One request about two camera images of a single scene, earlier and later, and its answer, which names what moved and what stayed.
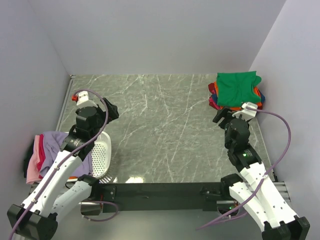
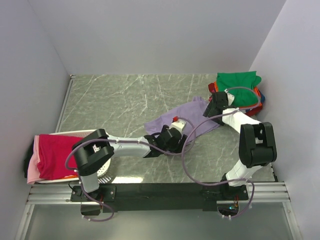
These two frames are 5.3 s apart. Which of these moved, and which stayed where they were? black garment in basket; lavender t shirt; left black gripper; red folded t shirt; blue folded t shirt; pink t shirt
Moved: lavender t shirt; left black gripper
Stayed: blue folded t shirt; red folded t shirt; black garment in basket; pink t shirt
